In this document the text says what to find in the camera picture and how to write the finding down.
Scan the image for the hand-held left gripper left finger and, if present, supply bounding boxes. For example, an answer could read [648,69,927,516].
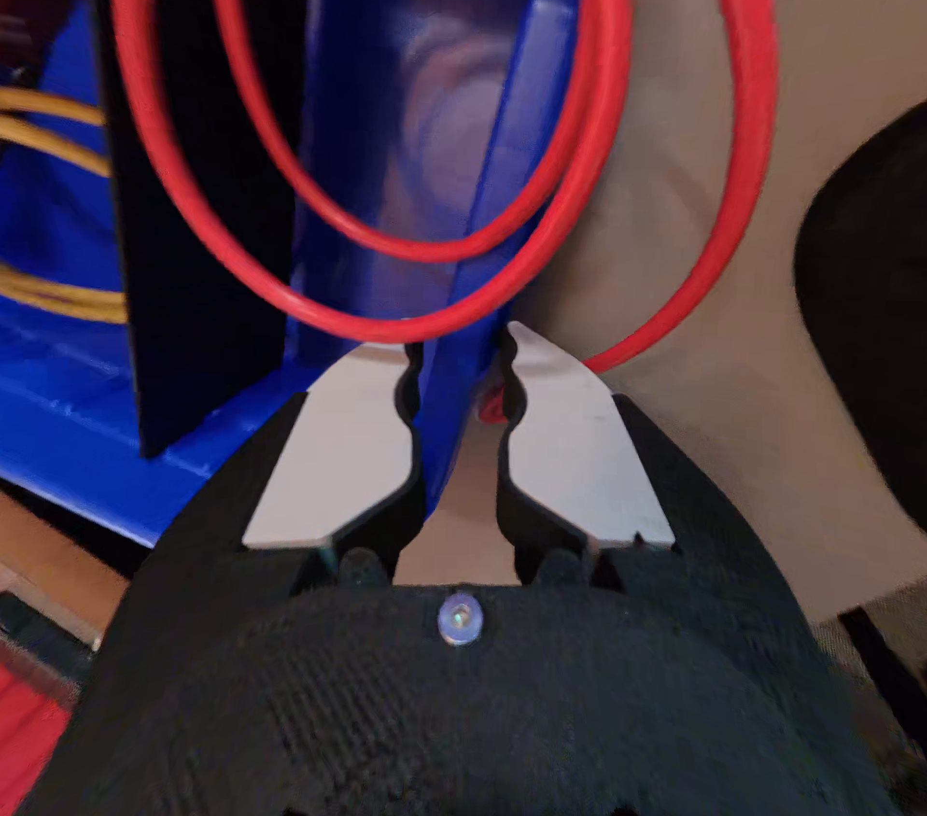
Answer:
[241,341,426,583]

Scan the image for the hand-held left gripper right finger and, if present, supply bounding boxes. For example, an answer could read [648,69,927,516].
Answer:
[496,321,676,583]

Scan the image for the blue plastic storage bin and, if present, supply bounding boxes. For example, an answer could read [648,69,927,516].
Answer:
[0,0,638,545]

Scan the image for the yellow ethernet cable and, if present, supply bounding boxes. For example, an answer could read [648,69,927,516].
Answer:
[0,88,127,324]

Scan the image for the red ethernet cable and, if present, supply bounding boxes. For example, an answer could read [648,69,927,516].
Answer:
[109,0,779,426]

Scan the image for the black bin divider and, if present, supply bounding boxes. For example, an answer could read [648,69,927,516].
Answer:
[94,0,316,458]

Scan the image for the black mesh chair armrest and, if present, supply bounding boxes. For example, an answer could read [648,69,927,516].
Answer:
[793,102,927,535]

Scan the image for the red floor bag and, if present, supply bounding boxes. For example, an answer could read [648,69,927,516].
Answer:
[0,642,73,813]

